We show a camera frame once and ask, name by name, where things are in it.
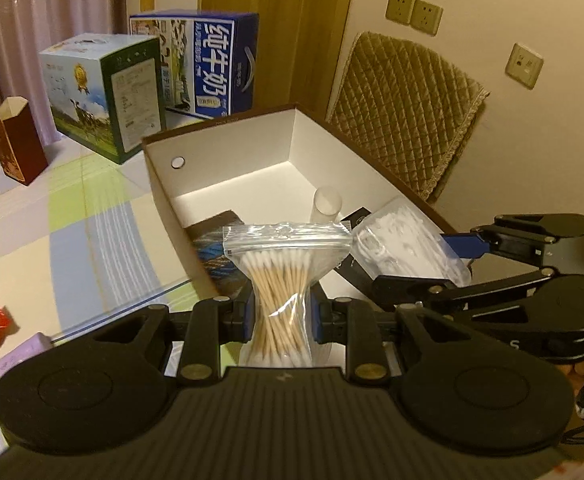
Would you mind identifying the lavender cream tube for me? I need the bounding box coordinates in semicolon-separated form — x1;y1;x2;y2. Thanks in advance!
0;332;53;376

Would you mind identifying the dark red carton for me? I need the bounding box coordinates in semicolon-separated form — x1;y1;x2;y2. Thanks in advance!
0;96;49;187

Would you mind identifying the wooden door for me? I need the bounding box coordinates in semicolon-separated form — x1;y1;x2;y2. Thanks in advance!
139;0;360;121

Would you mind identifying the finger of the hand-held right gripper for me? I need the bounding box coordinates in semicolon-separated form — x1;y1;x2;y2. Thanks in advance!
442;213;584;266
372;266;557;312

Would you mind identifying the black product box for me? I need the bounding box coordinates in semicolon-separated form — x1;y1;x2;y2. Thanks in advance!
333;206;387;291

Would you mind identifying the green milk carton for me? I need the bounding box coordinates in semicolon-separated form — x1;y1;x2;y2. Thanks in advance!
38;32;167;165

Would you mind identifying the blue milk carton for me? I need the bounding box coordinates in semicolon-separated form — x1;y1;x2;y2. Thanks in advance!
129;9;260;121

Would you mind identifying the striped knitted sock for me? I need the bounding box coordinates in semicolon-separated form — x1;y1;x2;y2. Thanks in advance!
187;210;253;296

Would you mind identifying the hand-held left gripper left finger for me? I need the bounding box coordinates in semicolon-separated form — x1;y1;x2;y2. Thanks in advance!
89;287;255;387

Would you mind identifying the pink curtain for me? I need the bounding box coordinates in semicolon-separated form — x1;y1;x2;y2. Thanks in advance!
0;0;128;181

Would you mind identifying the brown cardboard storage box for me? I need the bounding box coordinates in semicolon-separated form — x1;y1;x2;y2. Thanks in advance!
141;104;457;306

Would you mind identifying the cream wall socket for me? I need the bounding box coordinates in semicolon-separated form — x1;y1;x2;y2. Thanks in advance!
412;0;444;36
506;42;545;88
386;0;416;25

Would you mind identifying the clear plastic packet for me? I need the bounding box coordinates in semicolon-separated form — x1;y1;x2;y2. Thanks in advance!
349;199;472;288

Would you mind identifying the bag of cotton swabs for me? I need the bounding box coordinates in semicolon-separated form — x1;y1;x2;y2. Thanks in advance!
222;220;353;368

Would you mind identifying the clear plastic cup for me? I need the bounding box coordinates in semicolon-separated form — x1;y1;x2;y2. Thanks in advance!
312;186;343;223

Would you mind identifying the checked tablecloth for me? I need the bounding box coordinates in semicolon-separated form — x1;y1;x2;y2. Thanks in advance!
0;110;253;441

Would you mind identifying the quilted beige chair cushion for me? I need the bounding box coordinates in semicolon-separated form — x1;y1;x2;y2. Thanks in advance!
326;31;491;205

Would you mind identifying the person's right hand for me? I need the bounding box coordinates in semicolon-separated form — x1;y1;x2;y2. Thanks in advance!
558;355;584;401

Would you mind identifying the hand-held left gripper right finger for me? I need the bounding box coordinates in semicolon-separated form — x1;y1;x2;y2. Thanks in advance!
309;290;472;386

